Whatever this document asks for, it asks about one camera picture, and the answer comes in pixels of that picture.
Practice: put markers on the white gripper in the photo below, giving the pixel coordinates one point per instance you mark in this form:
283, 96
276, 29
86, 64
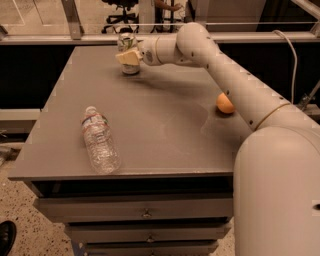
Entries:
148, 51

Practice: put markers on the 7up soda can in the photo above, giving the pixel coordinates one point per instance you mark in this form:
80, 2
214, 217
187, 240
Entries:
127, 41

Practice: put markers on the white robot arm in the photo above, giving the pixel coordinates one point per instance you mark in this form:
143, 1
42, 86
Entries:
277, 168

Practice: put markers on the black office chair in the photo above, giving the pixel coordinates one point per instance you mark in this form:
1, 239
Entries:
125, 16

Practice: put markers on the clear plastic water bottle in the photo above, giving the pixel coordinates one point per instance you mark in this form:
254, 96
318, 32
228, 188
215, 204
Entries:
99, 142

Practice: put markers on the orange fruit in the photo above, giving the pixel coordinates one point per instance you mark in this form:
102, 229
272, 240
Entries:
224, 104

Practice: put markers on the grey drawer cabinet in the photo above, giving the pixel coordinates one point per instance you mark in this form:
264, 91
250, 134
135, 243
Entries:
173, 192

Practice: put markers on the black leather shoe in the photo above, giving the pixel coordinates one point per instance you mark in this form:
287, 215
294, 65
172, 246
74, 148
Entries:
7, 237

